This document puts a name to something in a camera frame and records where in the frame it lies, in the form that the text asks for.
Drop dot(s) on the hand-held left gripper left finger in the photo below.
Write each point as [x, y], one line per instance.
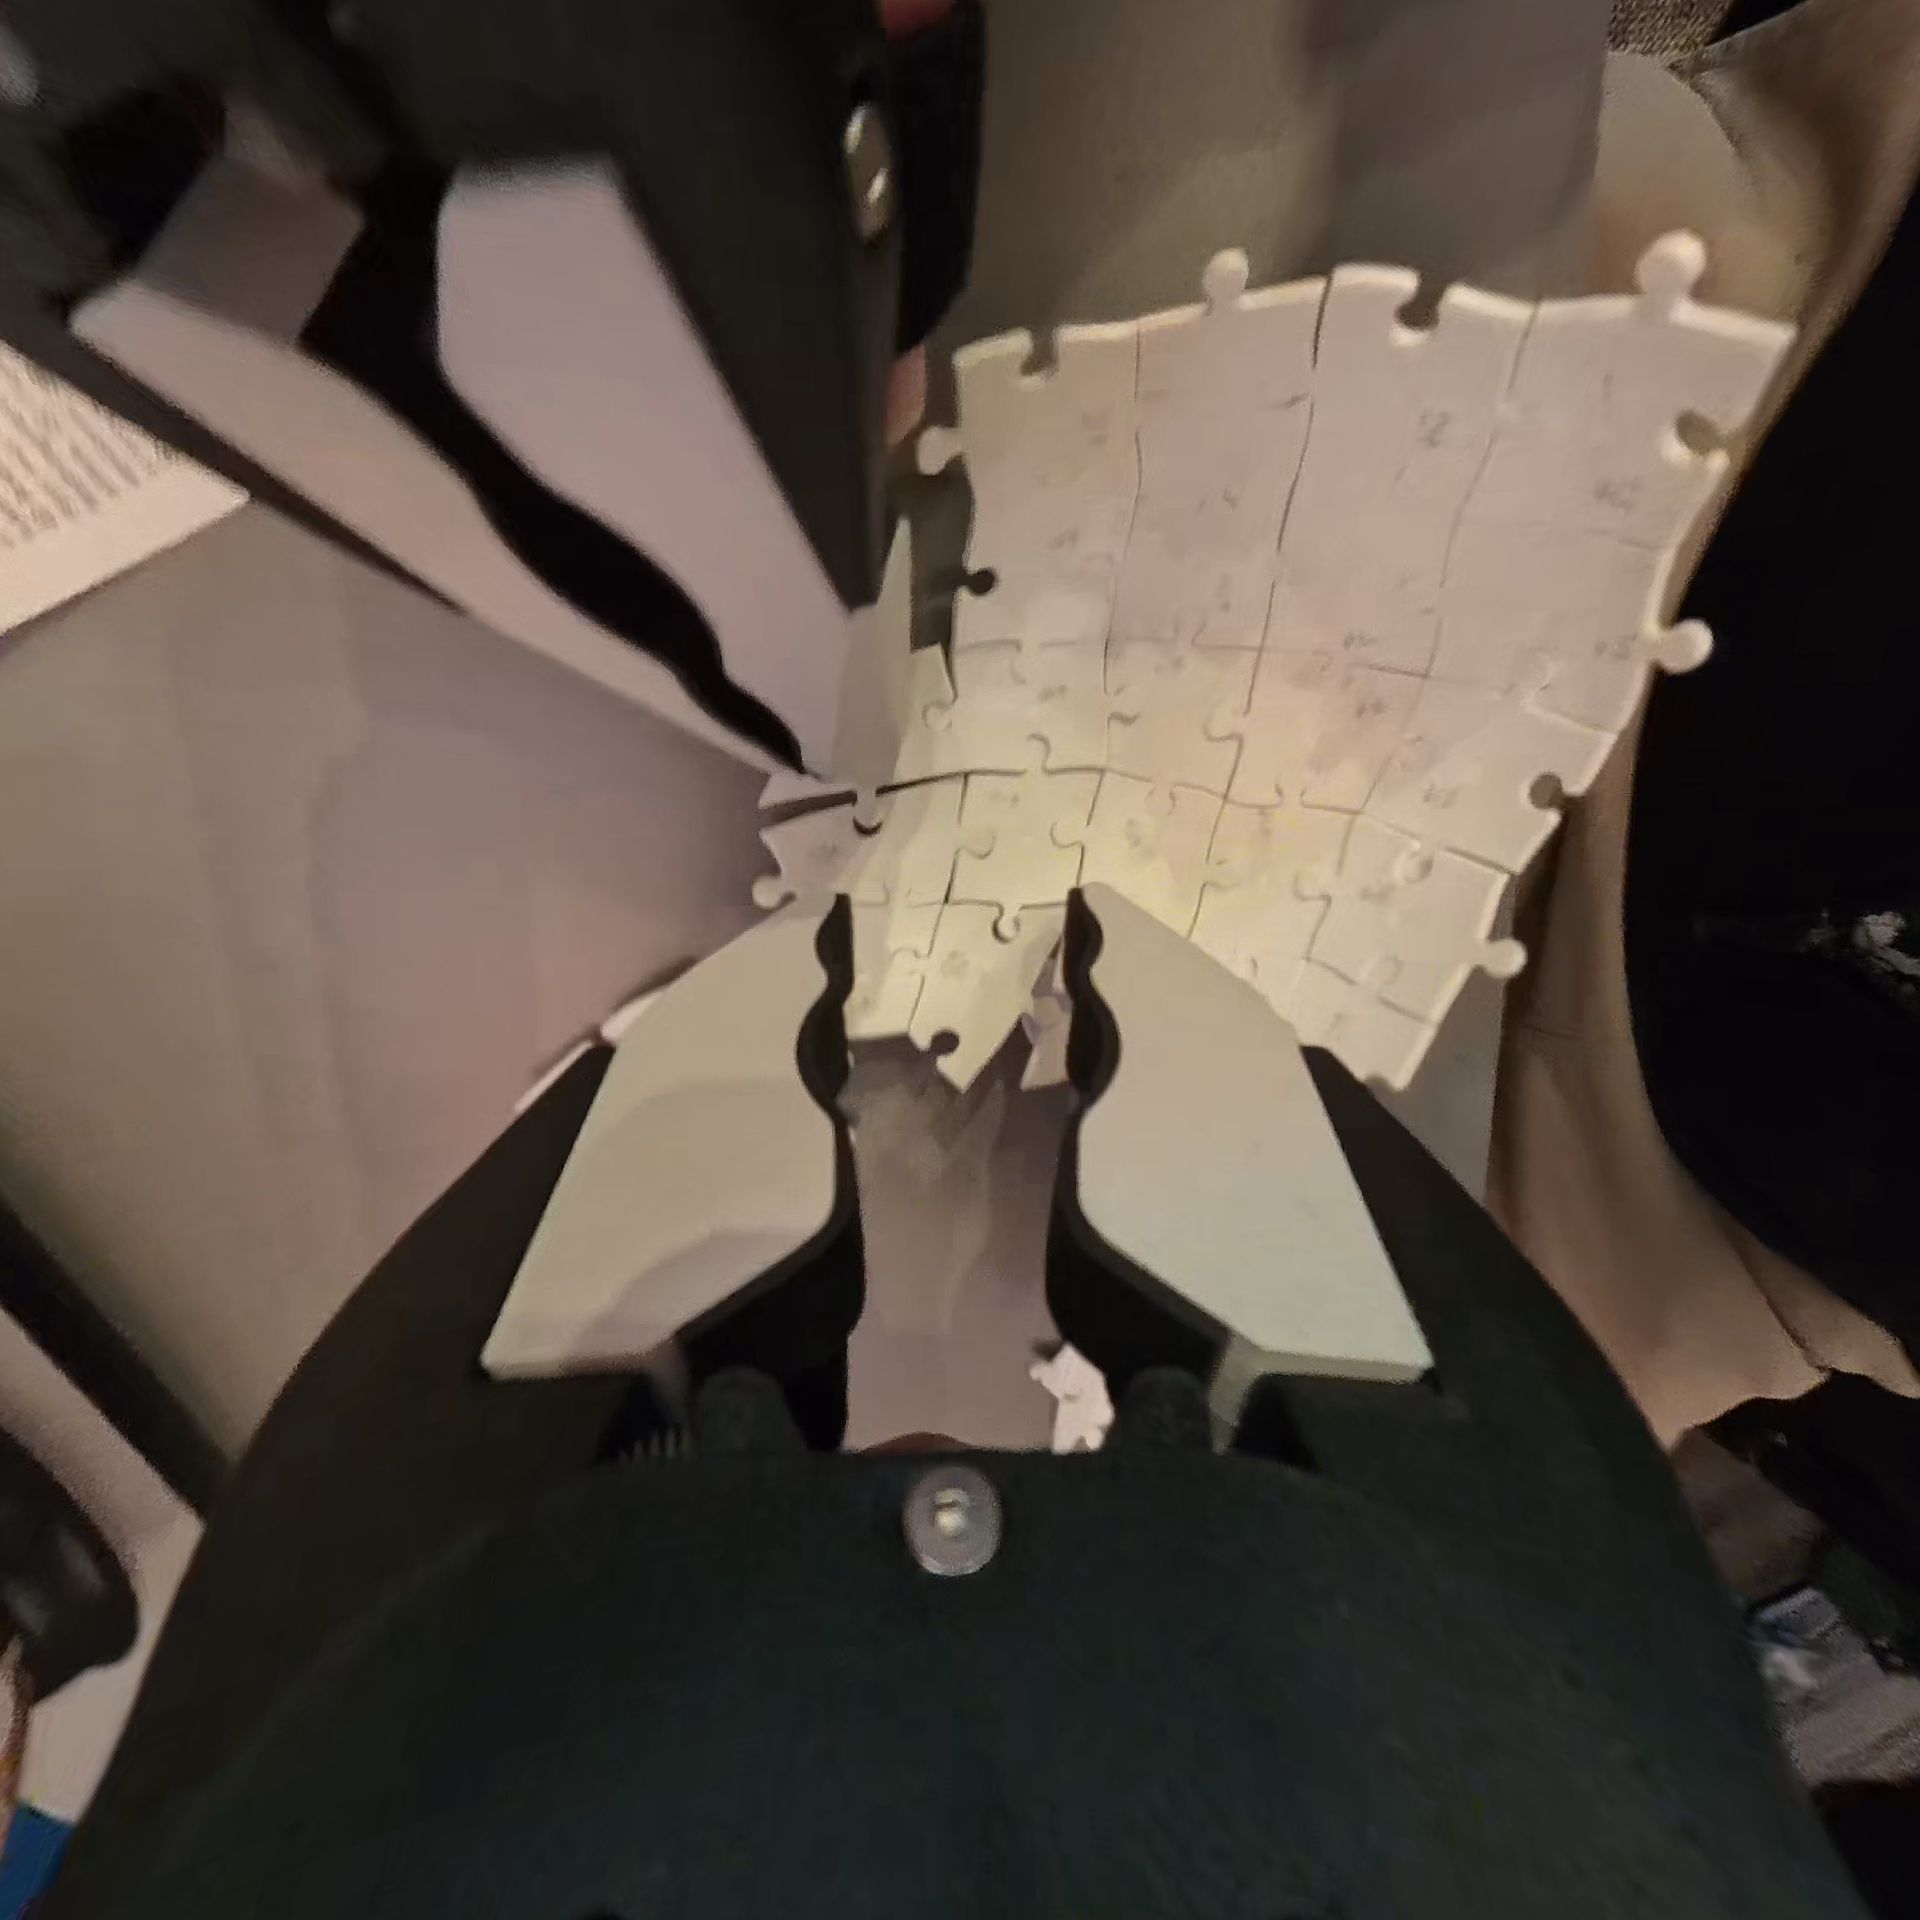
[662, 1185]

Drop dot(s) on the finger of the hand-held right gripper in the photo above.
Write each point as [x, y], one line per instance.
[240, 344]
[647, 420]

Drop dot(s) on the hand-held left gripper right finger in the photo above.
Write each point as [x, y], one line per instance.
[1247, 1185]

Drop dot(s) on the white partly built puzzle ball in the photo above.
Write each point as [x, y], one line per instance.
[1353, 633]

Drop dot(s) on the white loose puzzle piece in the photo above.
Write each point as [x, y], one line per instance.
[1074, 1397]

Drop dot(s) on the printed paper sheet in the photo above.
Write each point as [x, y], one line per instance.
[92, 481]

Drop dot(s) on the beige cloth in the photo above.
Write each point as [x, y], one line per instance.
[1634, 1124]

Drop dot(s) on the black garment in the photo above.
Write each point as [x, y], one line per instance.
[1787, 752]

